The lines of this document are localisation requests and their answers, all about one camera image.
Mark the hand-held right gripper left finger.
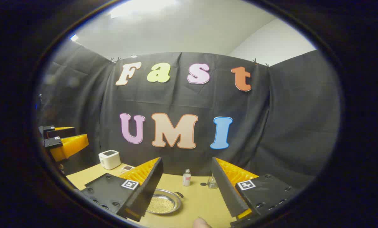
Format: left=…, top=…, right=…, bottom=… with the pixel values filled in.
left=81, top=157, right=164, bottom=222

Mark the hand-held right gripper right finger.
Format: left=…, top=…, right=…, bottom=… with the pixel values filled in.
left=211, top=157, right=299, bottom=227

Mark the pile of soybeans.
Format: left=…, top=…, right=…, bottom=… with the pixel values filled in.
left=147, top=194, right=175, bottom=213

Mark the stainless steel pot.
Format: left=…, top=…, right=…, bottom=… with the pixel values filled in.
left=146, top=188, right=184, bottom=215

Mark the clear bottle with pink label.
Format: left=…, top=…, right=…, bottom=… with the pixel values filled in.
left=182, top=169, right=192, bottom=187

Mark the white toaster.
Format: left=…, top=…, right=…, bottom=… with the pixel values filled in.
left=98, top=150, right=122, bottom=170

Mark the metal wire holder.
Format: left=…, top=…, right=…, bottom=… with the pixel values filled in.
left=207, top=174, right=219, bottom=189

